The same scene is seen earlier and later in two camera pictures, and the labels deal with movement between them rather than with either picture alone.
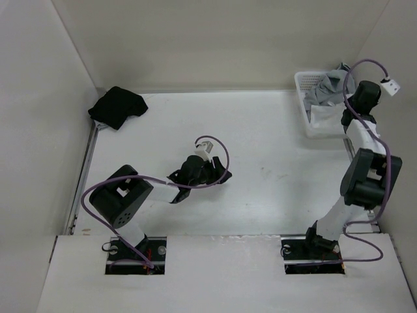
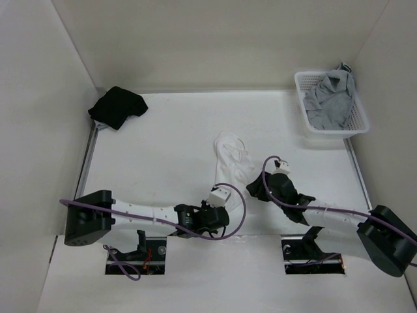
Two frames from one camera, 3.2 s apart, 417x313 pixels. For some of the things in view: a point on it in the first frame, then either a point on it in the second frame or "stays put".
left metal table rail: [82, 180] stays put
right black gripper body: [376, 100] → [283, 207]
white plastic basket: [305, 81] stays put
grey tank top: [330, 88] stays put
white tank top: [327, 119] → [234, 165]
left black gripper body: [206, 175] → [205, 206]
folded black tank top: [117, 104] stays put
